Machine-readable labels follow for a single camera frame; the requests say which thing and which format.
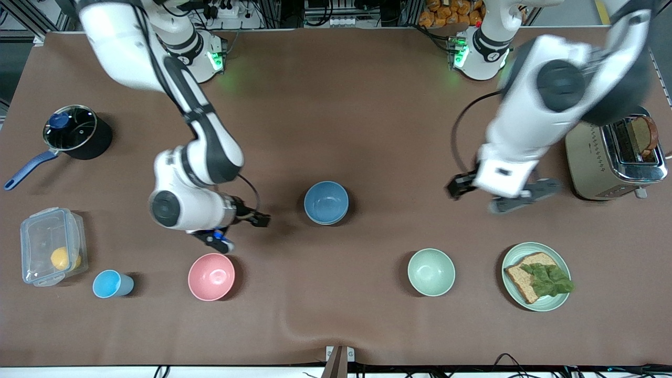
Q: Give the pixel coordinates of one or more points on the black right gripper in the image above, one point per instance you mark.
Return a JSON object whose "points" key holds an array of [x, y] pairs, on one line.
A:
{"points": [[244, 212]]}

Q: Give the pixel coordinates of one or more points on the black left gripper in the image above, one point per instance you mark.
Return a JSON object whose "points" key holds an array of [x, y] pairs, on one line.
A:
{"points": [[460, 185]]}

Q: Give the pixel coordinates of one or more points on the blue bowl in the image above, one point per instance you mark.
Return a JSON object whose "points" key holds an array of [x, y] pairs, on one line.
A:
{"points": [[325, 200]]}

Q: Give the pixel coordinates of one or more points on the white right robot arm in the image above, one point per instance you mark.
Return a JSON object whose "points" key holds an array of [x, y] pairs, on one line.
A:
{"points": [[205, 142]]}

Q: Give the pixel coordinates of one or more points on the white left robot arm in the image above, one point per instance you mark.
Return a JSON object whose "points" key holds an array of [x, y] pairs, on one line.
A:
{"points": [[525, 131]]}

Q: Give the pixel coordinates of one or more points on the pink bowl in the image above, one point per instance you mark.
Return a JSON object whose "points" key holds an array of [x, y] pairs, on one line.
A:
{"points": [[211, 276]]}

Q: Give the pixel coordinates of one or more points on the brown bread slice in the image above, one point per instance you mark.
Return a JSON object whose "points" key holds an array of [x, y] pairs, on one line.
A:
{"points": [[520, 278]]}

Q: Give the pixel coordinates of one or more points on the green lettuce leaf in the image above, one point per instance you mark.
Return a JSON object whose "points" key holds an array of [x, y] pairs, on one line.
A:
{"points": [[548, 281]]}

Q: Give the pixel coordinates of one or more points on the silver toaster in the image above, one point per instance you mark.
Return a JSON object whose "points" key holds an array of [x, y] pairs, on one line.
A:
{"points": [[590, 163]]}

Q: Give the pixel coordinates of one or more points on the green plate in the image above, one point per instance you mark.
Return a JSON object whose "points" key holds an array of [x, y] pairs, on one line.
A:
{"points": [[556, 303]]}

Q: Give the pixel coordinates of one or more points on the blue cup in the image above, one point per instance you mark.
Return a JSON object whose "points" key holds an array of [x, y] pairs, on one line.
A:
{"points": [[107, 284]]}

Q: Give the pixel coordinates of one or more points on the orange snack bag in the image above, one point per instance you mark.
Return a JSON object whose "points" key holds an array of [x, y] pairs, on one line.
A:
{"points": [[446, 13]]}

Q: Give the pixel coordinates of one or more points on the brown toast slice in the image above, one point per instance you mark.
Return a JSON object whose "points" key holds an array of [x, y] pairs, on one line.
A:
{"points": [[643, 134]]}

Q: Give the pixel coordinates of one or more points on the yellow lemon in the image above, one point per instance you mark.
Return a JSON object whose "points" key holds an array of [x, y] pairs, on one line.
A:
{"points": [[60, 258]]}

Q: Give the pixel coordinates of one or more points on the glass lid with blue knob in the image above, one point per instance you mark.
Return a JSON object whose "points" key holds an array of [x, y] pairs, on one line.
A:
{"points": [[73, 131]]}

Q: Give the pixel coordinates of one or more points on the white power strip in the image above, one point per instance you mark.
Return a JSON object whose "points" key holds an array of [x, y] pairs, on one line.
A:
{"points": [[223, 9]]}

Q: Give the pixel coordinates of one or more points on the clear plastic lidded container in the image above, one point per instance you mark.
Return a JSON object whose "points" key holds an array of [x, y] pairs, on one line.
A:
{"points": [[39, 236]]}

